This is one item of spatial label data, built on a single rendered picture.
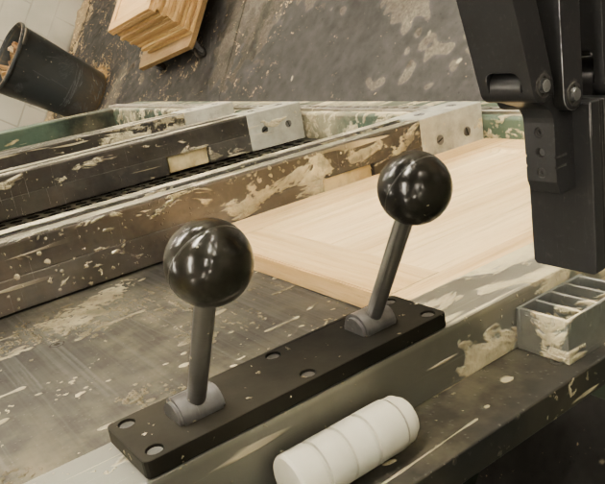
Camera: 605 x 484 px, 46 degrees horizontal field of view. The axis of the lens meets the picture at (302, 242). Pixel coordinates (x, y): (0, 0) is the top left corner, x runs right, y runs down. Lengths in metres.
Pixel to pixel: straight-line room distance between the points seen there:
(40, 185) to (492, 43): 1.01
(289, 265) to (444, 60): 2.03
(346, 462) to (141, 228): 0.47
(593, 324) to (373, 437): 0.18
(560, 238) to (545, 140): 0.05
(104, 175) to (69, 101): 4.03
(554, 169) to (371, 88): 2.57
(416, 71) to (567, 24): 2.43
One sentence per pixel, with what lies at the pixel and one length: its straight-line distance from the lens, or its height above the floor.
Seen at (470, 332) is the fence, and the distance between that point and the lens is 0.46.
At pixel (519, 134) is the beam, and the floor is 0.89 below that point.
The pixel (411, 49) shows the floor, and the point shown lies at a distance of 2.79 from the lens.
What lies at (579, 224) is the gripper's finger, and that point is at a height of 1.42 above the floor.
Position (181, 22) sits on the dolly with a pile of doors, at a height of 0.20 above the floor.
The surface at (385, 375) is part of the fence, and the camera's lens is 0.42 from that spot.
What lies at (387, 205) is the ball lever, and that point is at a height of 1.44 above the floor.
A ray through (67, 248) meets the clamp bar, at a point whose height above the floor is 1.42.
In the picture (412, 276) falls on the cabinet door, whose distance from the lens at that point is 0.59.
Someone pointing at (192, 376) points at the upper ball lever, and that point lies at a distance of 0.36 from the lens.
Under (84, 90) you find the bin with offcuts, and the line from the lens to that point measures 5.27.
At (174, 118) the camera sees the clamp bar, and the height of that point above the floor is 1.04.
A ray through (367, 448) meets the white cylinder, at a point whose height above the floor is 1.40.
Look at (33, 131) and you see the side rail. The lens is 2.24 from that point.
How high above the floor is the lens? 1.68
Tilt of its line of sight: 37 degrees down
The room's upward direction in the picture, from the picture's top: 67 degrees counter-clockwise
